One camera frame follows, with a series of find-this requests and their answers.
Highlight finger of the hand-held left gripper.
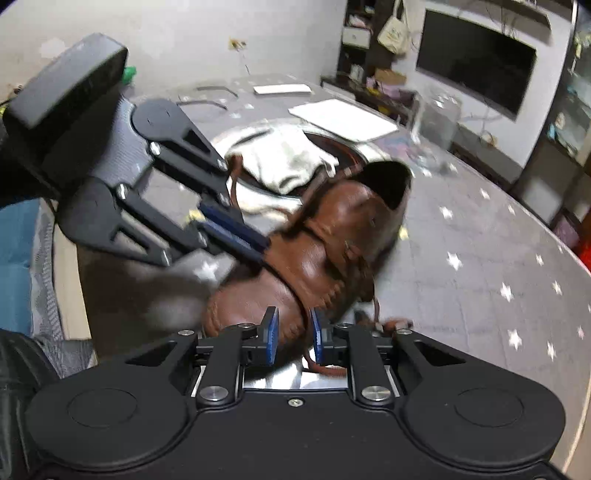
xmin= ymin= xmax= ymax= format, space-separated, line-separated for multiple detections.
xmin=110 ymin=184 xmax=267 ymax=269
xmin=149 ymin=126 xmax=271 ymax=253

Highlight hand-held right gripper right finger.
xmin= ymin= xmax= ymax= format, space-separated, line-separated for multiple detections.
xmin=309 ymin=308 xmax=467 ymax=409

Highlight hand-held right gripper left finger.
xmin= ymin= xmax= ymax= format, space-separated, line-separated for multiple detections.
xmin=124 ymin=307 xmax=281 ymax=409

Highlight brown shoelace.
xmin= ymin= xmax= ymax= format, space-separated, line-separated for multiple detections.
xmin=225 ymin=154 xmax=416 ymax=378

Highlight brown leather shoe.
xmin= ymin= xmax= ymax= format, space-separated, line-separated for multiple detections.
xmin=203 ymin=161 xmax=413 ymax=340

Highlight white towel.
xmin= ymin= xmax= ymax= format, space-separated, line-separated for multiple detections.
xmin=228 ymin=127 xmax=340 ymax=197

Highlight round inset cooktop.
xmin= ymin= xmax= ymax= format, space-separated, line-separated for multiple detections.
xmin=210 ymin=117 xmax=370 ymax=215

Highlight eyeglasses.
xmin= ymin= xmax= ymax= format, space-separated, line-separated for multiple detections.
xmin=178 ymin=84 xmax=238 ymax=112

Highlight white flat bar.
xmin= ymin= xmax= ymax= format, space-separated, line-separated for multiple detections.
xmin=253 ymin=83 xmax=311 ymax=96

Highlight white paper pad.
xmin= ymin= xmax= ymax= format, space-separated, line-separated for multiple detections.
xmin=288 ymin=98 xmax=399 ymax=144

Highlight blue cushion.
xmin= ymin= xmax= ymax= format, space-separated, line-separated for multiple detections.
xmin=0 ymin=198 xmax=42 ymax=337

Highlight grey star tablecloth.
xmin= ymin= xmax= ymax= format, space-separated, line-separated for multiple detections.
xmin=39 ymin=74 xmax=591 ymax=472

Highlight cardboard box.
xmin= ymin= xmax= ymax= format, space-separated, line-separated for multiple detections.
xmin=374 ymin=68 xmax=407 ymax=86

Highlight dark cubby shelf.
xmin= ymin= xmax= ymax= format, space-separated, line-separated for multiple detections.
xmin=337 ymin=0 xmax=393 ymax=88

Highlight clear glass mug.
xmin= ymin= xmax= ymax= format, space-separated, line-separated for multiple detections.
xmin=411 ymin=90 xmax=462 ymax=167

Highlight canvas tote bag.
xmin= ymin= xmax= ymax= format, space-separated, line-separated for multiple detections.
xmin=377 ymin=0 xmax=411 ymax=56

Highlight person's black jacket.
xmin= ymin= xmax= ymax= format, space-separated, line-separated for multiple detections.
xmin=0 ymin=330 xmax=63 ymax=480

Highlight black television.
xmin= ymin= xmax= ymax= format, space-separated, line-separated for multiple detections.
xmin=416 ymin=9 xmax=539 ymax=121

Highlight glass display cabinet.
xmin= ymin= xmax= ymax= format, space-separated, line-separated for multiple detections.
xmin=510 ymin=0 xmax=591 ymax=222

